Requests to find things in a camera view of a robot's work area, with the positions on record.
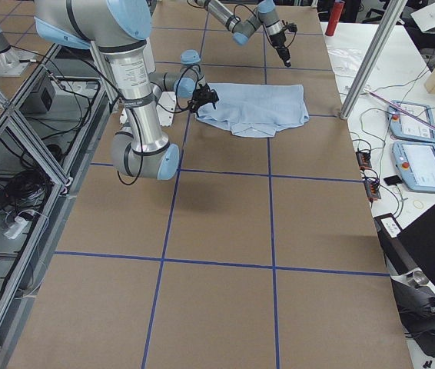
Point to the teach pendant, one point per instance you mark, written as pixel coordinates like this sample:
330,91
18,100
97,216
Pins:
404,127
415,164

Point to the far teach pendant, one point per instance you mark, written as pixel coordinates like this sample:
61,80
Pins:
404,127

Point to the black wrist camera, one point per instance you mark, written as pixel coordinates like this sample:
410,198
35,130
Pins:
212,95
290,27

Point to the light blue button-up shirt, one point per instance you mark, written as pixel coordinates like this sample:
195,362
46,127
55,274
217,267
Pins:
255,111

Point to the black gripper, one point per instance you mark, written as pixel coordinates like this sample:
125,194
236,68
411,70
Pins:
280,43
203,94

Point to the grey aluminium post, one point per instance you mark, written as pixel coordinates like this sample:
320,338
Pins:
380,38

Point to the aluminium frame rail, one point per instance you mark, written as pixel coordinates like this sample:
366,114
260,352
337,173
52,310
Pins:
50,117

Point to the red bottle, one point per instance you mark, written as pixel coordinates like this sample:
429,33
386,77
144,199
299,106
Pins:
335,14

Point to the near teach pendant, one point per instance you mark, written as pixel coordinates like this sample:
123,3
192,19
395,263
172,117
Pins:
415,164

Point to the black laptop with label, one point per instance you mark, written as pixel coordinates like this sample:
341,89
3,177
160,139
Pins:
410,247

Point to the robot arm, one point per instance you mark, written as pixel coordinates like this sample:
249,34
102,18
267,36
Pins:
120,30
263,16

